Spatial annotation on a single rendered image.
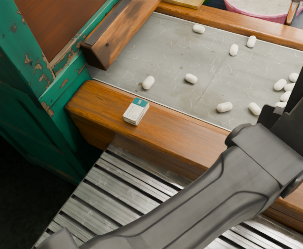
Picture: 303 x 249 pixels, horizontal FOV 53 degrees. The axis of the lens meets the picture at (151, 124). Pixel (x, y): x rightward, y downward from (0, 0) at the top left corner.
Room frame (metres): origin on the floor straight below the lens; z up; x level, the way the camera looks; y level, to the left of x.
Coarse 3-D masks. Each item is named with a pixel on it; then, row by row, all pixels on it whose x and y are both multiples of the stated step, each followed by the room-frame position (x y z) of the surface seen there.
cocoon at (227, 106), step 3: (228, 102) 0.39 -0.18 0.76; (219, 105) 0.39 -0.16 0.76; (222, 105) 0.38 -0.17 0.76; (225, 105) 0.38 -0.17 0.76; (228, 105) 0.38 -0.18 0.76; (231, 105) 0.38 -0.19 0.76; (219, 108) 0.38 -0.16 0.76; (222, 108) 0.38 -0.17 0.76; (225, 108) 0.38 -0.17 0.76; (228, 108) 0.38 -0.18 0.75; (231, 108) 0.38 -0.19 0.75; (219, 111) 0.38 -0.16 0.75; (222, 111) 0.37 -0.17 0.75
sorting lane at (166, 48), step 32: (160, 32) 0.69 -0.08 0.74; (192, 32) 0.66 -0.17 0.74; (224, 32) 0.64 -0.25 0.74; (128, 64) 0.59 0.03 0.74; (160, 64) 0.57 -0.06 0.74; (192, 64) 0.54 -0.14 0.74; (224, 64) 0.52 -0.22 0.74; (256, 64) 0.50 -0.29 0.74; (288, 64) 0.48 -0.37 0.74; (160, 96) 0.46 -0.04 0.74; (192, 96) 0.44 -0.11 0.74; (224, 96) 0.42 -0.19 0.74; (256, 96) 0.40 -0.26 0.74; (224, 128) 0.33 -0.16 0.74
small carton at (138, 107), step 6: (132, 102) 0.43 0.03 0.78; (138, 102) 0.42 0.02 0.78; (144, 102) 0.42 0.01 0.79; (132, 108) 0.41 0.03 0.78; (138, 108) 0.41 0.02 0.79; (144, 108) 0.40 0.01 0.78; (126, 114) 0.40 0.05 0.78; (132, 114) 0.39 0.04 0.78; (138, 114) 0.39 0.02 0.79; (144, 114) 0.40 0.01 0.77; (126, 120) 0.39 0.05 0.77; (132, 120) 0.38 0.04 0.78; (138, 120) 0.38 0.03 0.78
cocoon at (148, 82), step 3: (147, 78) 0.51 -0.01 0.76; (150, 78) 0.51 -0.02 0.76; (153, 78) 0.51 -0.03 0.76; (144, 81) 0.50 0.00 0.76; (147, 81) 0.50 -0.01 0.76; (150, 81) 0.50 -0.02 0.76; (153, 81) 0.50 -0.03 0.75; (144, 84) 0.49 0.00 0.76; (147, 84) 0.49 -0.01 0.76; (150, 84) 0.49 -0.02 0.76; (144, 87) 0.49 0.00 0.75; (147, 87) 0.49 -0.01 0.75
